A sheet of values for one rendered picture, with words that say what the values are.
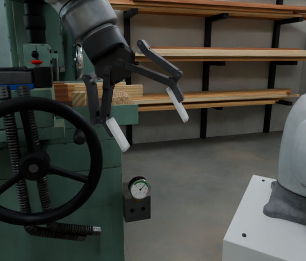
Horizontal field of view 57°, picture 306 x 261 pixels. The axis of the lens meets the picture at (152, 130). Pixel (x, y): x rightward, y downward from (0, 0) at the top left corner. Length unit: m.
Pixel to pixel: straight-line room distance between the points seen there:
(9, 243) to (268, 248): 0.70
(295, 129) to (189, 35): 3.01
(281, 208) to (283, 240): 0.09
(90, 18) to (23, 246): 0.69
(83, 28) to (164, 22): 2.98
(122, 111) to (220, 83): 3.04
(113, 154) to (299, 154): 0.49
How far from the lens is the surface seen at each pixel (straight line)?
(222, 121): 3.90
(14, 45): 1.14
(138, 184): 0.82
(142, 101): 2.89
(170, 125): 3.57
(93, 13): 0.51
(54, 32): 1.04
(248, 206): 0.70
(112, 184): 0.88
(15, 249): 0.97
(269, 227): 0.64
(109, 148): 0.83
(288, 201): 0.69
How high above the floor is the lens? 1.03
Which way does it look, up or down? 14 degrees down
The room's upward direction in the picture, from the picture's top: straight up
